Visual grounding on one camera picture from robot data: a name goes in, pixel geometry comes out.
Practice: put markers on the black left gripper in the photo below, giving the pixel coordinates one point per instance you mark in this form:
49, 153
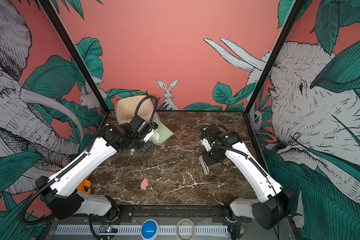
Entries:
145, 150

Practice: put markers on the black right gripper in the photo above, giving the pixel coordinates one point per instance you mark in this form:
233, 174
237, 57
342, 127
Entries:
208, 161

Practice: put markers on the pale green hand brush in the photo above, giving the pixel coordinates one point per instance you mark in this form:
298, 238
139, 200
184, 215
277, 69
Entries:
205, 169

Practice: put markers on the white paper scrap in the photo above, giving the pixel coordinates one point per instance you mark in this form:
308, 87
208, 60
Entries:
155, 137

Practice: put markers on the pale green dustpan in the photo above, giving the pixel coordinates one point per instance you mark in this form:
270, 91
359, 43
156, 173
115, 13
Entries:
164, 132

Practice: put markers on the pink paper scrap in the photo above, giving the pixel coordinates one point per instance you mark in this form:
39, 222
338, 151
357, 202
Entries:
144, 184

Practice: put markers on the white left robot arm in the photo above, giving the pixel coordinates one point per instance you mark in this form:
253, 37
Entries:
60, 190

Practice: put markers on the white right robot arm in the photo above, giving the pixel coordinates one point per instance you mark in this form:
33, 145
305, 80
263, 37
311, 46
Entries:
273, 202

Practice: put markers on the orange duck toy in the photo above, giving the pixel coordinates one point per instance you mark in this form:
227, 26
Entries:
85, 186

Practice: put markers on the small circuit board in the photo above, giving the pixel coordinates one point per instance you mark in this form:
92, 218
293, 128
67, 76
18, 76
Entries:
108, 229

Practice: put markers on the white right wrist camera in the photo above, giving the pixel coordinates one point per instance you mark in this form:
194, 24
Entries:
206, 144

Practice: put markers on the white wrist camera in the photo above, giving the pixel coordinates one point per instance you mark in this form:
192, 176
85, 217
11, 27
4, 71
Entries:
206, 144
153, 131

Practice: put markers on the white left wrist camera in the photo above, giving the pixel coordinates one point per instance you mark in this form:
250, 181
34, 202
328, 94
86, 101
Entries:
153, 131

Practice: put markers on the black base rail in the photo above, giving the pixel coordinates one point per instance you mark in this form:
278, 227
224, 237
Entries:
218, 213

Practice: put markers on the black left frame post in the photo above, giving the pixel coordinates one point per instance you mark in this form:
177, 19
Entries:
54, 18

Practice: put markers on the black frame post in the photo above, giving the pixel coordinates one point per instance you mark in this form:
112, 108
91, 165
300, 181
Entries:
54, 18
286, 29

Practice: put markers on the black right frame post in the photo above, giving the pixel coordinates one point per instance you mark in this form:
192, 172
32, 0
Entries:
286, 29

